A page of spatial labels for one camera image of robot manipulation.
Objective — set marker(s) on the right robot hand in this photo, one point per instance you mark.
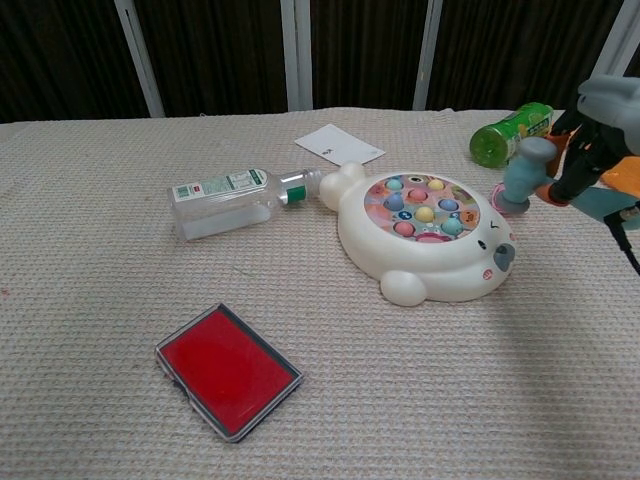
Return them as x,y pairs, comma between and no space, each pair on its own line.
607,105

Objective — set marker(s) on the teal grey toy hammer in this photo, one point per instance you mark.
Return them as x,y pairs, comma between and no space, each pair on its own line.
522,175

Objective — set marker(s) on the white bear whack-a-mole toy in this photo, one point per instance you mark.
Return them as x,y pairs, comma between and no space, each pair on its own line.
425,270

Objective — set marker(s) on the yellow rubber chicken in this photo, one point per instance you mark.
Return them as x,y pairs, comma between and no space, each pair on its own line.
620,175

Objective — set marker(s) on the dark ribbed partition panel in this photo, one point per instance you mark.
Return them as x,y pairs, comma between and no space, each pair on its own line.
215,55
365,50
60,55
515,50

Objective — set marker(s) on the green drink bottle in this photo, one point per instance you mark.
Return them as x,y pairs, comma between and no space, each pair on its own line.
492,142

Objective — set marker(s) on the pink artificial rose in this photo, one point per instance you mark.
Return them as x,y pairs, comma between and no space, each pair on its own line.
496,197

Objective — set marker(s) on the white paper card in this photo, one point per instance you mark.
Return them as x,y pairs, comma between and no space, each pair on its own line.
335,140

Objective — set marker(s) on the clear plastic bottle green label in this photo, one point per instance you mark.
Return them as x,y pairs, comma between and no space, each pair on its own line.
215,205

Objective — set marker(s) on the red ink pad case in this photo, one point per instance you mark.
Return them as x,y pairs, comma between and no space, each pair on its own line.
225,370

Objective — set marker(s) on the beige woven tablecloth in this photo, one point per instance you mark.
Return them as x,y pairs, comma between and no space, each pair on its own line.
100,300

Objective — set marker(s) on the white partition post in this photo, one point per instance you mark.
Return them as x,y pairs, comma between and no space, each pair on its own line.
612,40
297,50
142,65
427,50

